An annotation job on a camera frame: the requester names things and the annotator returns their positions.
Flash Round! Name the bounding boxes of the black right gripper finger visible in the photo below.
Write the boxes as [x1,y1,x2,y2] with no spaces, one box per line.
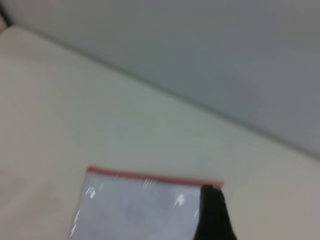
[192,184,238,240]

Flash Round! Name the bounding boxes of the clear zip bag red zipper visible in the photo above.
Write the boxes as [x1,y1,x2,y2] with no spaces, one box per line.
[68,165,225,240]

